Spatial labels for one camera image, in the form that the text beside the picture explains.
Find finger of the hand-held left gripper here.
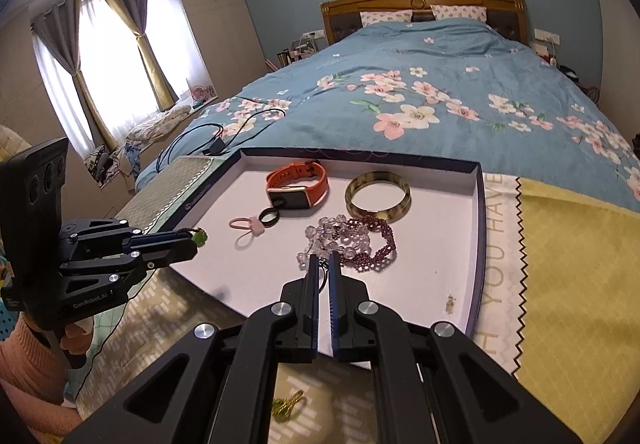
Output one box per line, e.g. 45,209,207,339
59,250,199,286
60,218,199,257

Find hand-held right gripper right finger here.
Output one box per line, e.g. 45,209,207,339
327,257,576,444

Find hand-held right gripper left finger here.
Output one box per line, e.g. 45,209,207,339
75,254,321,444

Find green bead hair tie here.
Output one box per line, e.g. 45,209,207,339
177,227,209,250

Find clear bead bracelet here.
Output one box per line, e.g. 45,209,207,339
297,213,372,271

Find purple bead bracelet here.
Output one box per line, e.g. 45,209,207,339
344,215,398,273

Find dark blue shallow box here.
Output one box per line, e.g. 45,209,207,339
150,147,485,360

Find pink hair tie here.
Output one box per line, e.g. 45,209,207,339
229,215,267,236

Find amber bangle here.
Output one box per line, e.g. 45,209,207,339
345,170,412,224

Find orange smart band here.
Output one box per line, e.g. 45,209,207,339
265,159,330,210

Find person's left hand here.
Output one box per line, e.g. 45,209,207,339
50,319,97,371

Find patterned cushion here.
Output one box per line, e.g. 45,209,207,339
82,147,122,188

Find crumpled light clothes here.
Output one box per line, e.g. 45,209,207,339
122,104,193,151

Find grey yellow curtain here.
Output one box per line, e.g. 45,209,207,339
102,0,180,110
31,0,122,155

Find beige wardrobe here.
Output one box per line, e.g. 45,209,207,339
150,0,268,98

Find group of cosmetic bottles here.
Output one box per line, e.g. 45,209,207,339
275,37,327,70

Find blue floral duvet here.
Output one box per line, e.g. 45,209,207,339
135,17,640,215

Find dotted white pillow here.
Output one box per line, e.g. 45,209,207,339
431,4,488,23
360,10,415,28

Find wooden bed headboard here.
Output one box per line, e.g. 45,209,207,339
320,0,529,45

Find black charger cable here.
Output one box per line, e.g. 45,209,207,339
156,107,287,173

